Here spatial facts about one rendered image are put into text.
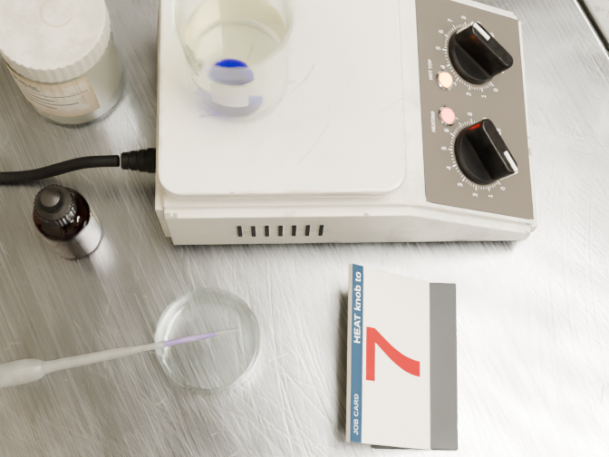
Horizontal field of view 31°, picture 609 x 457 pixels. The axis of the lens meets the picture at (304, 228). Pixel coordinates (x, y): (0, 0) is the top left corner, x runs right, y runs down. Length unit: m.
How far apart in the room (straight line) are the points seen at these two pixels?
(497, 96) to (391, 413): 0.18
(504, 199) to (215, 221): 0.15
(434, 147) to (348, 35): 0.07
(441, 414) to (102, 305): 0.19
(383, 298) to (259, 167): 0.10
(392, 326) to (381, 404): 0.04
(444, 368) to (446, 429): 0.03
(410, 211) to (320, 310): 0.09
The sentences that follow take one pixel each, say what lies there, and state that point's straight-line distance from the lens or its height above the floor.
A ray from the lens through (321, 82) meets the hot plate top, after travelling 0.54.
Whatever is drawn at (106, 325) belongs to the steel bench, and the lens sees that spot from 0.60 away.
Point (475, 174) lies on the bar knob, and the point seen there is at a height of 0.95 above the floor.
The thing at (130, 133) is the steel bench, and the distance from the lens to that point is 0.62.
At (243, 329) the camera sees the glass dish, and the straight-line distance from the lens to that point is 0.59.
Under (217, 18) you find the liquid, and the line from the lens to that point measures 0.50.
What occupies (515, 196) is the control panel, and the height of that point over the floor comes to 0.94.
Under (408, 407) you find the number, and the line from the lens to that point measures 0.57.
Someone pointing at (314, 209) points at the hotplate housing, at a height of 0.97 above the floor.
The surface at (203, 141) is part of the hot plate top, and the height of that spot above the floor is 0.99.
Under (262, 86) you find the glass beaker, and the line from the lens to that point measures 0.49.
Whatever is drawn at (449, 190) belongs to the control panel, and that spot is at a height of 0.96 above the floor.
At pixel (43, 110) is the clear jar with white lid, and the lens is 0.61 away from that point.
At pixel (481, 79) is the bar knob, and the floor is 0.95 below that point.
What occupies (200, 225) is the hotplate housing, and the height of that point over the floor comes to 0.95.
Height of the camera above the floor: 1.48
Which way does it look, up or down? 75 degrees down
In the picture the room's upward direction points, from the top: 5 degrees clockwise
